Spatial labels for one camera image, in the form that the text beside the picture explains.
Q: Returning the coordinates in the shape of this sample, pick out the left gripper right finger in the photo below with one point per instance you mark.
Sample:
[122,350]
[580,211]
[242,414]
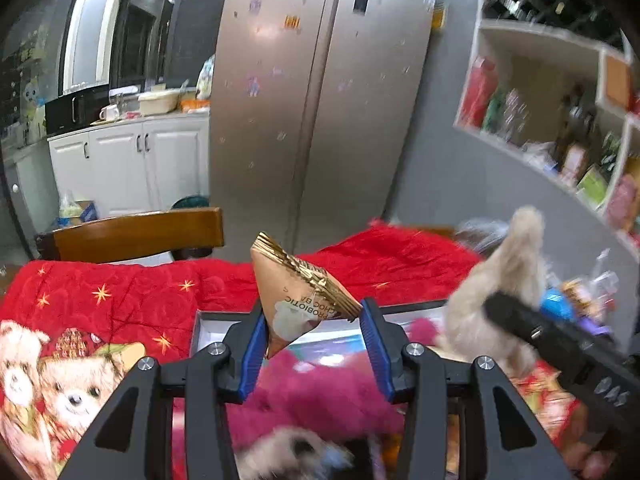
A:
[499,435]

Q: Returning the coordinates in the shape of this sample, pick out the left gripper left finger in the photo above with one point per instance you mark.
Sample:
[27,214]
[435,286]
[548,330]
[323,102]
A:
[130,438]

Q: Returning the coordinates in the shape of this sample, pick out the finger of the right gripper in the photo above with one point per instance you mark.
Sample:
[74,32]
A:
[580,358]

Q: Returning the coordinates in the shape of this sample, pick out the beige plush rabbit toy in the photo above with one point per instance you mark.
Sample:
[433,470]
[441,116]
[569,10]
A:
[514,275]

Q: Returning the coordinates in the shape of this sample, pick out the gold triangle snack pack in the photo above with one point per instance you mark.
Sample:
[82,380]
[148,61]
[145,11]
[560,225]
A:
[296,295]

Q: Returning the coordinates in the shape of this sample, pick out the person's right hand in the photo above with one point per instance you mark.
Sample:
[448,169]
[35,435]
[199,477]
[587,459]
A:
[587,453]

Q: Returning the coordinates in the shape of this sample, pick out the blue plastic bag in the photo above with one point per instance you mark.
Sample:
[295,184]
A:
[556,306]

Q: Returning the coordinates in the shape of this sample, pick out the red teddy bear blanket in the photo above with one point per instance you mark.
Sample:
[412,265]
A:
[70,331]

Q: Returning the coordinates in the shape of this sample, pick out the magenta plush bear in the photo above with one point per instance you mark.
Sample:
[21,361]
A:
[325,385]

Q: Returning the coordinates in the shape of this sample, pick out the wooden chair back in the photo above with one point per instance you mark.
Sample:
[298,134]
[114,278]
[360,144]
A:
[134,236]

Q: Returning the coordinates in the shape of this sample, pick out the green trash bin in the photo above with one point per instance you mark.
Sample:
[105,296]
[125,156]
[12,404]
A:
[189,202]

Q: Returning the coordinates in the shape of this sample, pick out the white kitchen cabinet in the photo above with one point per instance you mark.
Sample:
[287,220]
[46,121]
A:
[136,165]

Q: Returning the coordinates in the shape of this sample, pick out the red box on shelf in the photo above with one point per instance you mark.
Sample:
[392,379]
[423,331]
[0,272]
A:
[482,84]

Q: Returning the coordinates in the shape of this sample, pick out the black microwave oven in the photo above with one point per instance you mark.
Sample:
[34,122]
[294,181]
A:
[75,110]

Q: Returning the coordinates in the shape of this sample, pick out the cream basin on counter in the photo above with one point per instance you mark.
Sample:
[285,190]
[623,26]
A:
[158,102]

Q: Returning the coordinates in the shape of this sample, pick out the silver double door refrigerator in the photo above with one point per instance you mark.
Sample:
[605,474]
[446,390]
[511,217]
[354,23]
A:
[310,108]

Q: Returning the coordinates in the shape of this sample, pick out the white wall shelf unit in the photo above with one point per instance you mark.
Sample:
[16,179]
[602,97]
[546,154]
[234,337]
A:
[567,101]

